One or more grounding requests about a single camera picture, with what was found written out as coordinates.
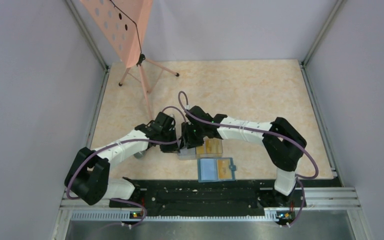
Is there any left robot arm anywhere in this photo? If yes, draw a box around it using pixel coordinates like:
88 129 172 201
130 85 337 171
64 112 179 207

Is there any purple glitter microphone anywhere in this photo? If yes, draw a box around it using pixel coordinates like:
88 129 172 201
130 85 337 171
133 151 146 159

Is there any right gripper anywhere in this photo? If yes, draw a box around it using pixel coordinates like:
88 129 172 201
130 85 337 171
180 121 206 150

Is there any blue leather card holder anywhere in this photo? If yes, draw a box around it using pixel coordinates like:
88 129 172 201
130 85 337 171
197 157 237 183

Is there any pink music stand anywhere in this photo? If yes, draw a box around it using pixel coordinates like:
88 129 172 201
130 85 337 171
81 0 180 120

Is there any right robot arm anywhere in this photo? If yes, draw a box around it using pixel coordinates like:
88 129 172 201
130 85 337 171
184 106 308 206

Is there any gold credit card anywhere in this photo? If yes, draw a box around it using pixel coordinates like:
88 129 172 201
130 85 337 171
195 138 223 158
216 158 234 180

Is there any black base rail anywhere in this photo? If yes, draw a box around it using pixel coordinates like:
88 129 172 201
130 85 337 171
76 178 342 220

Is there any clear plastic card box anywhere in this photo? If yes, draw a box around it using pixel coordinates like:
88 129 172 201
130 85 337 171
177 138 223 160

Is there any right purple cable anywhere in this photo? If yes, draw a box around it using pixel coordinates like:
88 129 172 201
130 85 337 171
177 91 320 229

